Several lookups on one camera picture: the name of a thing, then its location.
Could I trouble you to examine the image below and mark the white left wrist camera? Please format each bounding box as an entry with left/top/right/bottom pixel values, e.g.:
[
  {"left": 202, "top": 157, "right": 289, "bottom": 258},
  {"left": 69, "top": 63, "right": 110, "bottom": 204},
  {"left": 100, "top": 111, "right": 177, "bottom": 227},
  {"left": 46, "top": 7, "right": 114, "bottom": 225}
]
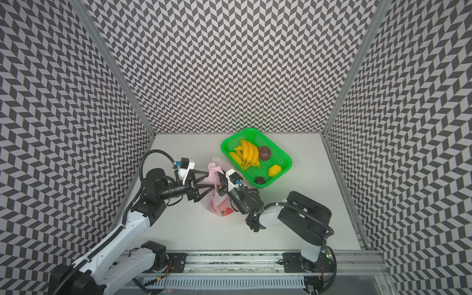
[{"left": 174, "top": 157, "right": 195, "bottom": 185}]

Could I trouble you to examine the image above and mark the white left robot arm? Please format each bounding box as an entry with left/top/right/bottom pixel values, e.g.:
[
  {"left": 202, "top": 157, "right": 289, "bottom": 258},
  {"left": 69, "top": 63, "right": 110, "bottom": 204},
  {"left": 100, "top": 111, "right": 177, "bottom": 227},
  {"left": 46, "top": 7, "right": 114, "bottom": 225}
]
[{"left": 47, "top": 161, "right": 225, "bottom": 295}]

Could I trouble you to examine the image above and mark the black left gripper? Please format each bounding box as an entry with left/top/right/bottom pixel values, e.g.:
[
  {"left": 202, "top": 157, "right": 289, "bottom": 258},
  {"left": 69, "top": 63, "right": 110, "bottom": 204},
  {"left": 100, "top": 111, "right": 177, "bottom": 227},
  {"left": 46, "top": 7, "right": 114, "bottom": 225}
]
[{"left": 159, "top": 169, "right": 215, "bottom": 204}]

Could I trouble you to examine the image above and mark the white vented cable tray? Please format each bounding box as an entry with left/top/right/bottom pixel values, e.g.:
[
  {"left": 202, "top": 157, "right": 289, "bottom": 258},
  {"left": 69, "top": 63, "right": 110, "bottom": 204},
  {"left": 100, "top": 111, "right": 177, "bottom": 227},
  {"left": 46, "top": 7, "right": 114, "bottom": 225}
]
[{"left": 144, "top": 276, "right": 306, "bottom": 290}]

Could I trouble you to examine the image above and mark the aluminium corner post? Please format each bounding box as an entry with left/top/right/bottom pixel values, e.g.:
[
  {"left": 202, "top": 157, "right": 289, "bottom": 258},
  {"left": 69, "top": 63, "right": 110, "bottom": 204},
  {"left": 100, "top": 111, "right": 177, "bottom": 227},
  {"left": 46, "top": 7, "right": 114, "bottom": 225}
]
[
  {"left": 69, "top": 0, "right": 156, "bottom": 137},
  {"left": 322, "top": 0, "right": 392, "bottom": 137}
]

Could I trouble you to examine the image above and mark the pink plastic bag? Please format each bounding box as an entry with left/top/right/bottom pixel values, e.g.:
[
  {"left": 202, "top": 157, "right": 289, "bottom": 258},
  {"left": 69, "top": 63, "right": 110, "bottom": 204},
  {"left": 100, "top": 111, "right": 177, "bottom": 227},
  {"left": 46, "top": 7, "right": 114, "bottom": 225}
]
[{"left": 200, "top": 157, "right": 236, "bottom": 217}]

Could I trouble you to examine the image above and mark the dark purple fake fruit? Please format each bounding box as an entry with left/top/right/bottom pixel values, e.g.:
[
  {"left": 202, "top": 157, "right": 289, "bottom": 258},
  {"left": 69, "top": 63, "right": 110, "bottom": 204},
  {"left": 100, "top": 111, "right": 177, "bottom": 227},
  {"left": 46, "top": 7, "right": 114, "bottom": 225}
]
[
  {"left": 258, "top": 146, "right": 272, "bottom": 161},
  {"left": 254, "top": 177, "right": 266, "bottom": 184}
]

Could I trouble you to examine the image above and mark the green plastic basket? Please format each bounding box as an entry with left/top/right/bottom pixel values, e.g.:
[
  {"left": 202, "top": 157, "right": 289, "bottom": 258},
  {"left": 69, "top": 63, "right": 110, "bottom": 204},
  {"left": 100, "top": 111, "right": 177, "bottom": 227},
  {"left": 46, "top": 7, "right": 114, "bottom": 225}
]
[{"left": 220, "top": 128, "right": 293, "bottom": 189}]

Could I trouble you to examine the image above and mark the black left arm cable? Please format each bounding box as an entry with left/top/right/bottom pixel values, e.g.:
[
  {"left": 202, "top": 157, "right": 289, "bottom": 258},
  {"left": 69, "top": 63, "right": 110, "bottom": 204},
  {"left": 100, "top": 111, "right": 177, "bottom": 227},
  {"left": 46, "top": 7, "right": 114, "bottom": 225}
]
[{"left": 121, "top": 149, "right": 178, "bottom": 226}]

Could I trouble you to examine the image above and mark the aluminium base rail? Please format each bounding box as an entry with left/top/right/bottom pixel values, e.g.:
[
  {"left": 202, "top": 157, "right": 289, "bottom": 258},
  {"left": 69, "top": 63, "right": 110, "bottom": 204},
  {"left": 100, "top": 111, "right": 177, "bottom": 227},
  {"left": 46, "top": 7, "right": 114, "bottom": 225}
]
[{"left": 125, "top": 250, "right": 377, "bottom": 275}]

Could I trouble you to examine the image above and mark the yellow fake starfruit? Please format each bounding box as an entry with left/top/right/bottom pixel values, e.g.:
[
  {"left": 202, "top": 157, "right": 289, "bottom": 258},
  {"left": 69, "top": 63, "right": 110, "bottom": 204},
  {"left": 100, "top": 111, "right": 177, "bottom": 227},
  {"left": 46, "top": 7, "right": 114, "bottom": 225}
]
[{"left": 229, "top": 152, "right": 243, "bottom": 166}]

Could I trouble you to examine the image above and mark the aluminium corner post left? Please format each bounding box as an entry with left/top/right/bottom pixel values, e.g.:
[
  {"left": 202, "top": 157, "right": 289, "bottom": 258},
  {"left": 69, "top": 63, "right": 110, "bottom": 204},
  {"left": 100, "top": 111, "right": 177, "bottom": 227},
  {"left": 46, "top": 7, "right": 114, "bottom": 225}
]
[{"left": 69, "top": 0, "right": 156, "bottom": 137}]

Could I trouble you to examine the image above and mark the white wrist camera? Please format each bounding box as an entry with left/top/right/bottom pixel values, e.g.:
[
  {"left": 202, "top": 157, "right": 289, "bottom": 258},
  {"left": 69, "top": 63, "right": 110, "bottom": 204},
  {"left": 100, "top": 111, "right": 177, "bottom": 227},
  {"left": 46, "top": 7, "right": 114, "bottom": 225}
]
[
  {"left": 174, "top": 157, "right": 195, "bottom": 185},
  {"left": 225, "top": 169, "right": 243, "bottom": 192}
]

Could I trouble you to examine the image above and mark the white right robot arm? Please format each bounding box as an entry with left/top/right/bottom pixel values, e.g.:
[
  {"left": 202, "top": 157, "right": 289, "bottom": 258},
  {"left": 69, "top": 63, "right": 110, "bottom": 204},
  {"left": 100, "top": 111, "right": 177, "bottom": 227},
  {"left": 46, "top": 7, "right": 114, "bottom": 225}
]
[{"left": 217, "top": 169, "right": 334, "bottom": 272}]

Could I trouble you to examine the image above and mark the yellow fake lemon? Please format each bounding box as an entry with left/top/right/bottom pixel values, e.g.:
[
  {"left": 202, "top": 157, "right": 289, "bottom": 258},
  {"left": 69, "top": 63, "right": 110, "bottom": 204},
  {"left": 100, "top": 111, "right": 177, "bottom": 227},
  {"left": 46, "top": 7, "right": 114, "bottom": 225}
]
[{"left": 268, "top": 165, "right": 283, "bottom": 178}]

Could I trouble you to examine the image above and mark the aluminium corner post right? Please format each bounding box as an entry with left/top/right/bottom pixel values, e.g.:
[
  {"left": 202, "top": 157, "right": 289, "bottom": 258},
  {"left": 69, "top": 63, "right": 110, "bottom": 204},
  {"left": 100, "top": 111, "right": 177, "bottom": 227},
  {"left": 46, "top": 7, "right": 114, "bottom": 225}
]
[{"left": 322, "top": 0, "right": 392, "bottom": 137}]

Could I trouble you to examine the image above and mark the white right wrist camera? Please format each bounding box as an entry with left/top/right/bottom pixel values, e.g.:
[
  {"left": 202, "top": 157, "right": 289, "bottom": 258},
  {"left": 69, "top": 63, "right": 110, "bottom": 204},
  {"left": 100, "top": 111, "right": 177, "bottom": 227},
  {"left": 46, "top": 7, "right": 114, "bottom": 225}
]
[{"left": 225, "top": 169, "right": 243, "bottom": 192}]

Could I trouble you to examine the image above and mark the yellow fake banana bunch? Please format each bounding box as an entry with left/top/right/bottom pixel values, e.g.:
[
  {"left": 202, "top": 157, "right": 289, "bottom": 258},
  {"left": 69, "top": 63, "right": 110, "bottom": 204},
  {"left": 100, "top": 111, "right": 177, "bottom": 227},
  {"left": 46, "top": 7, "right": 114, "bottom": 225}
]
[{"left": 232, "top": 139, "right": 261, "bottom": 171}]

